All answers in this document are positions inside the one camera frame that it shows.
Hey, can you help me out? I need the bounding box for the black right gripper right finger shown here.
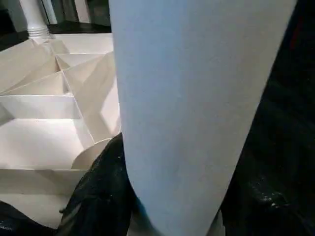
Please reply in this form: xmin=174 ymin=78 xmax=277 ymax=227
xmin=220 ymin=147 xmax=315 ymax=236

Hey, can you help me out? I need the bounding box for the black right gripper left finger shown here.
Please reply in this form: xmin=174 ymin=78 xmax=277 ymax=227
xmin=58 ymin=133 xmax=138 ymax=236

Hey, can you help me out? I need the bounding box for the white plastic table leg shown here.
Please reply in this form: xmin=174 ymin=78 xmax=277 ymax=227
xmin=108 ymin=0 xmax=298 ymax=236
xmin=19 ymin=0 xmax=52 ymax=44

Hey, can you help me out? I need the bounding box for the white plastic table top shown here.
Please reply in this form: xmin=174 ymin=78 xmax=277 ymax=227
xmin=0 ymin=32 xmax=124 ymax=229

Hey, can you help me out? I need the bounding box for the black work mat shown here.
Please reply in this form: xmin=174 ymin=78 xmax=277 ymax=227
xmin=0 ymin=0 xmax=315 ymax=236

